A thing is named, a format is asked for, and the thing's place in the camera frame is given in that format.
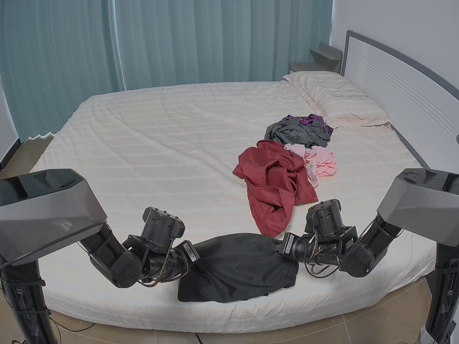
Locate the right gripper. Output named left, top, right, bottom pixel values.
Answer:
left=278, top=234, right=303, bottom=264

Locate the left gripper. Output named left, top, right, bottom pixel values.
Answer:
left=170, top=241, right=201, bottom=275

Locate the black T-shirt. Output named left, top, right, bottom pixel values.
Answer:
left=177, top=232, right=300, bottom=303

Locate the dark red shirt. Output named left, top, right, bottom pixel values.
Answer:
left=232, top=139, right=319, bottom=238

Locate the pink garment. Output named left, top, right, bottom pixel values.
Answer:
left=285, top=144, right=338, bottom=188

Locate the grey garment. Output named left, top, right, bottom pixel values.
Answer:
left=265, top=115, right=332, bottom=149

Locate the bed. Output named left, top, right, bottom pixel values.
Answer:
left=27, top=30, right=459, bottom=323

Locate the purple garment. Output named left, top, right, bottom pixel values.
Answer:
left=299, top=114, right=334, bottom=135

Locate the cream pillow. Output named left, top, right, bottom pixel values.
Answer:
left=282, top=71, right=391, bottom=128

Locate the grey bedside table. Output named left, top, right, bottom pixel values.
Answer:
left=289, top=42, right=342, bottom=74

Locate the blue-green curtain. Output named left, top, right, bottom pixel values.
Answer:
left=0, top=0, right=126, bottom=143
left=113, top=0, right=334, bottom=92

